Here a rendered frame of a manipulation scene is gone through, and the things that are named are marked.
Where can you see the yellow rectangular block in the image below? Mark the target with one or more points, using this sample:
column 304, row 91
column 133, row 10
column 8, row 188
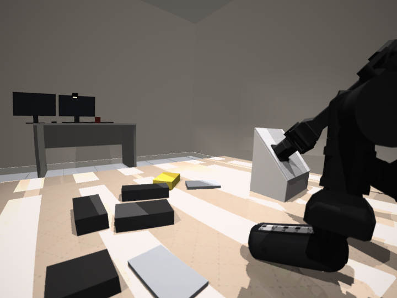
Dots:
column 171, row 179

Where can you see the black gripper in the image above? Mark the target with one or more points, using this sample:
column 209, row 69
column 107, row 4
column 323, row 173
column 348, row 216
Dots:
column 339, row 210

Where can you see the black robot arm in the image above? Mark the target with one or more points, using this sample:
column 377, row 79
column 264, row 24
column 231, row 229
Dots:
column 366, row 112

